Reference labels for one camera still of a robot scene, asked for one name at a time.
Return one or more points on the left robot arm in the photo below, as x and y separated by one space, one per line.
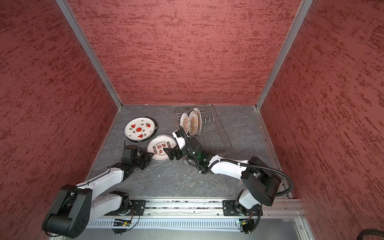
76 206

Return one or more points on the corner aluminium profile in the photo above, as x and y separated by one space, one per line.
291 35
81 36

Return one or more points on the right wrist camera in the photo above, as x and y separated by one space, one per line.
180 141

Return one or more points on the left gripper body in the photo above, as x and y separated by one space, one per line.
144 160

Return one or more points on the perforated cable tray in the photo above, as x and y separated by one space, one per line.
228 225

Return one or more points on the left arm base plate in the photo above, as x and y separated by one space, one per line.
136 208

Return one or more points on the dark rimmed patterned plate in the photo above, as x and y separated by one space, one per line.
154 126

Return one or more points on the left corner aluminium profile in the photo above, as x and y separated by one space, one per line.
81 36

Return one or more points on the metal wire dish rack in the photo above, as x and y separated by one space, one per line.
212 136

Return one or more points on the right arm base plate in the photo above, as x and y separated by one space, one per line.
233 208

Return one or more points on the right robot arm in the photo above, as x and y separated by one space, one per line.
262 182

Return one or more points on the aluminium front rail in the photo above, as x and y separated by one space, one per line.
211 208

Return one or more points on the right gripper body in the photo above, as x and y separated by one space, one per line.
180 153

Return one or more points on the watermelon print white plate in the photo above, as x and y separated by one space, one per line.
139 129

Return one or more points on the orange sunburst plate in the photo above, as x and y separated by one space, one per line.
184 122
195 121

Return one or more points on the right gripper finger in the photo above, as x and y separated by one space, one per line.
180 134
170 154

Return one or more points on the right corner aluminium profile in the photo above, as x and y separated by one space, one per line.
291 35

